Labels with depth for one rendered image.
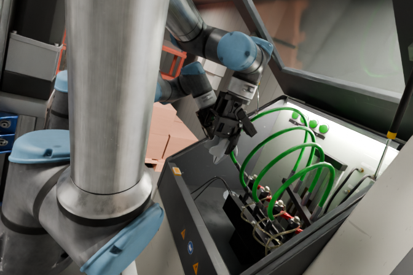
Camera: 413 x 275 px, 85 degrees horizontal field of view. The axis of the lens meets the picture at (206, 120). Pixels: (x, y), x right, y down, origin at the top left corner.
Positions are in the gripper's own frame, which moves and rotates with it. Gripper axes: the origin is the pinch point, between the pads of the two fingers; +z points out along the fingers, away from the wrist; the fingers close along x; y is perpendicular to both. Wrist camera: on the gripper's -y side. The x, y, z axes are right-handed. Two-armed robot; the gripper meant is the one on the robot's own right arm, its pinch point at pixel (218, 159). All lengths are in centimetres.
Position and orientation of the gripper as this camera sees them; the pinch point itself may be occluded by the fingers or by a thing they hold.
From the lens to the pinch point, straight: 69.0
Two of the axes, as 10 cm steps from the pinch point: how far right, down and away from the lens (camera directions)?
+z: -3.5, 9.1, 2.3
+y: -8.6, -2.1, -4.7
